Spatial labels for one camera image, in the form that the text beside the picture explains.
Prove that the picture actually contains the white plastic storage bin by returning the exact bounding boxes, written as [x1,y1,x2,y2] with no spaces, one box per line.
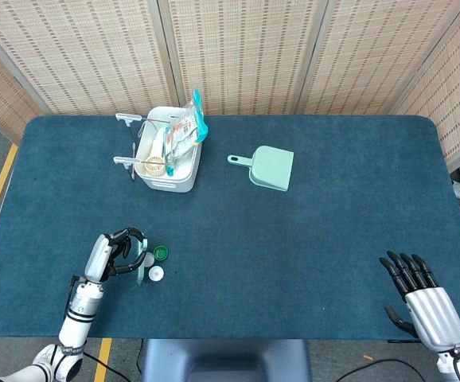
[134,106,204,194]

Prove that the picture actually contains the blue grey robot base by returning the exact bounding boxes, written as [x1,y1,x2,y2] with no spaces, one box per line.
[140,338,313,382]

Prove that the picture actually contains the beige handheld fan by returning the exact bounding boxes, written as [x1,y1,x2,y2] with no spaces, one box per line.
[143,129,167,178]

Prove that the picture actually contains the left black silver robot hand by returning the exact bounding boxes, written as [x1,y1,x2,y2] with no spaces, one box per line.
[83,226,148,284]

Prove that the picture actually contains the blue table carpet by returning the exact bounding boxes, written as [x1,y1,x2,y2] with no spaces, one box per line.
[0,115,460,342]

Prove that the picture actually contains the long black floor cable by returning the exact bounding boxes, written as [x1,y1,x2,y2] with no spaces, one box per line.
[339,357,428,382]

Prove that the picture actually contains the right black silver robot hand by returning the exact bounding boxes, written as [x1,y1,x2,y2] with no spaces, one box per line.
[379,250,460,353]

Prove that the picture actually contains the metal wire rack white handles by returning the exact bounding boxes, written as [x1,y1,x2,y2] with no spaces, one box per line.
[112,112,175,182]

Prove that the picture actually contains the mint green dustpan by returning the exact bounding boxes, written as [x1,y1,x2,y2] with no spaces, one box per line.
[226,145,294,193]

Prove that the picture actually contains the clear snack packet teal edge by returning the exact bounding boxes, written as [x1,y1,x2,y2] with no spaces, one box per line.
[162,88,209,176]

